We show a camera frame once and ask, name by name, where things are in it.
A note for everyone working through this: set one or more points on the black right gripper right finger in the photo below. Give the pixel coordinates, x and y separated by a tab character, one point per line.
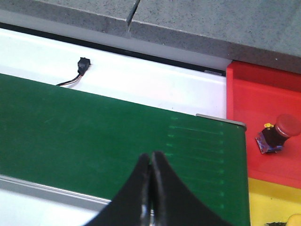
173	203

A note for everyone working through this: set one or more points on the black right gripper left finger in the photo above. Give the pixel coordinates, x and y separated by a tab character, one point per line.
131	206

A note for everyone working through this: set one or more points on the red mushroom push button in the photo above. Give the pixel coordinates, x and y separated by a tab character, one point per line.
273	137

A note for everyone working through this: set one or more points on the yellow mushroom push button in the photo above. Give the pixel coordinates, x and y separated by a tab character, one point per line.
293	220

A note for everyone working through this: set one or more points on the green conveyor belt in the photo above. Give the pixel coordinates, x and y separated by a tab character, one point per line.
89	144

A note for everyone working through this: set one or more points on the yellow plastic tray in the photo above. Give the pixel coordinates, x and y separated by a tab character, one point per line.
270	202

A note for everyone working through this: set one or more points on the red plastic tray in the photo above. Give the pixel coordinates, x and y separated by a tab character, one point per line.
257	95

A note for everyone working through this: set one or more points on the grey stone counter slab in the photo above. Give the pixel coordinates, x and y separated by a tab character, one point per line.
262	32
64	17

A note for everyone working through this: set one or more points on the aluminium conveyor frame rail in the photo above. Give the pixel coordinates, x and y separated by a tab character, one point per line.
50	193

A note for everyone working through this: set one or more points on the black connector with cable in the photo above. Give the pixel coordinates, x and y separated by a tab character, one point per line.
83	65

